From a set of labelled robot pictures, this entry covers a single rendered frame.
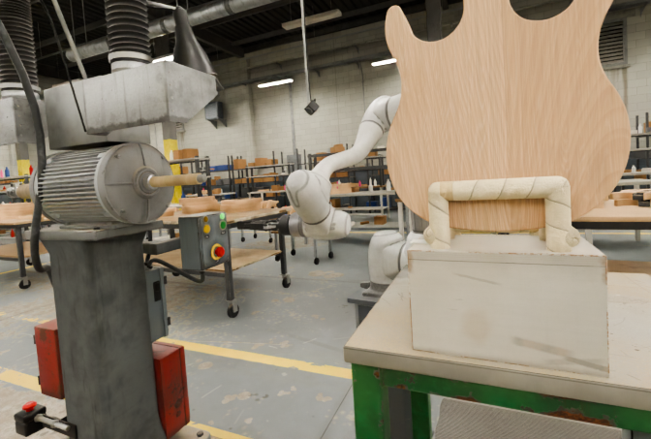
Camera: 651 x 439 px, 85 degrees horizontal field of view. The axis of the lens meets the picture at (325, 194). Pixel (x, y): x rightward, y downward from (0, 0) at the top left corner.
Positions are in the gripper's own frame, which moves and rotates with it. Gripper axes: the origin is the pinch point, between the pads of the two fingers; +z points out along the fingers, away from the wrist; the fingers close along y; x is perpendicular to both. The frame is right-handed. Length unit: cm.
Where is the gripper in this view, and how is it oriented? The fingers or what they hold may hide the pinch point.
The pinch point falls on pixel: (245, 225)
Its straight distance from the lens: 137.4
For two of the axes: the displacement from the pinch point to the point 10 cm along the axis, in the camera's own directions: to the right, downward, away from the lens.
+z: -9.1, 0.4, 4.0
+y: 4.0, -0.7, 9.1
